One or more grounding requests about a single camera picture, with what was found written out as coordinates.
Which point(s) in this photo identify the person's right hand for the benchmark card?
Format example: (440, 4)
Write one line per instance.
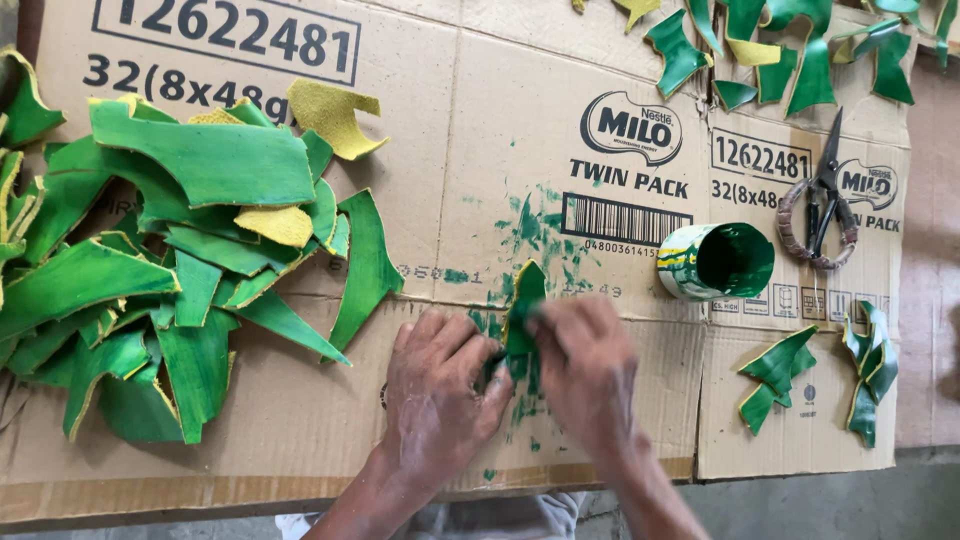
(585, 375)

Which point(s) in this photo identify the person's left hand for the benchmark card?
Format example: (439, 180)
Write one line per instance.
(435, 405)

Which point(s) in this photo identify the person's right fingers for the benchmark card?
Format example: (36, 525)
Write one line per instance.
(547, 326)

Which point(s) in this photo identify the small green leather scrap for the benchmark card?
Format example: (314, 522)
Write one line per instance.
(523, 300)

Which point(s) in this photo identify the paint-stained can of green paint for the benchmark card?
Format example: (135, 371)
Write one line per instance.
(712, 262)

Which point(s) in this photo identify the large flattened printed cardboard carton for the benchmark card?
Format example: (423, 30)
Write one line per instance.
(480, 150)

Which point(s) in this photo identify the person's white shirt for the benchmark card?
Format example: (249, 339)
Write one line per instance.
(465, 521)

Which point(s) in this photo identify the curved green leather piece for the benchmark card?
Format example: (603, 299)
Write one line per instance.
(759, 409)
(780, 360)

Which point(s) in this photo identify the small flattened printed cardboard carton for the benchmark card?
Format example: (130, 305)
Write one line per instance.
(795, 442)

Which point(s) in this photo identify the narrow green leather strip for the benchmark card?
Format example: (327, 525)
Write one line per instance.
(862, 416)
(862, 337)
(885, 371)

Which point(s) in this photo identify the row of painted green offcuts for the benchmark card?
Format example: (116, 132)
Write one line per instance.
(780, 52)

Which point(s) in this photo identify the heap of green yellow-backed offcuts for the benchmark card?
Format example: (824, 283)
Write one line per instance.
(165, 247)

